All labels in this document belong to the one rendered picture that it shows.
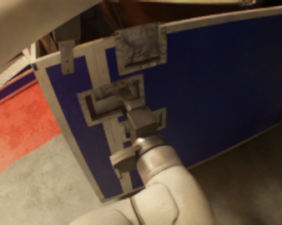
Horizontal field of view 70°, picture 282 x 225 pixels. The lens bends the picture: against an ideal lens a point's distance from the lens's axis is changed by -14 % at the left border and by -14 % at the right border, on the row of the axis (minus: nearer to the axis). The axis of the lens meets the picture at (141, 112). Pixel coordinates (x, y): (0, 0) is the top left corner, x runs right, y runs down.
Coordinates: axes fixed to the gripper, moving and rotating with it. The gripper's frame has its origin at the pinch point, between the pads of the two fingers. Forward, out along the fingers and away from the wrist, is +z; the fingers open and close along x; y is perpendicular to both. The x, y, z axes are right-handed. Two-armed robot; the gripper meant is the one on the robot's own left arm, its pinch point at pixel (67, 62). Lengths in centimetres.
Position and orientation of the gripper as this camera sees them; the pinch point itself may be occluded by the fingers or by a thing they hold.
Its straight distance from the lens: 52.0
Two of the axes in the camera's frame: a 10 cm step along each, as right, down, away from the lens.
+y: -9.2, 1.9, -3.4
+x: 3.8, 6.7, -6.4
